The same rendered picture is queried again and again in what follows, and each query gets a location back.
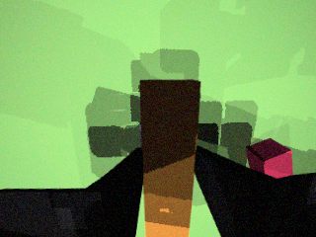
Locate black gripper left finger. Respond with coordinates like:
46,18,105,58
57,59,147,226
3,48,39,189
0,147,143,237

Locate red cube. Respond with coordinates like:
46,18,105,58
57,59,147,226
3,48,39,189
245,138,293,178

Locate orange rectangular bar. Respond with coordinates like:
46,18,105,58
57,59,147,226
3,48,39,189
139,79,201,237

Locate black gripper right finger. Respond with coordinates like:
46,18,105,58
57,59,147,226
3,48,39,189
194,146,316,237

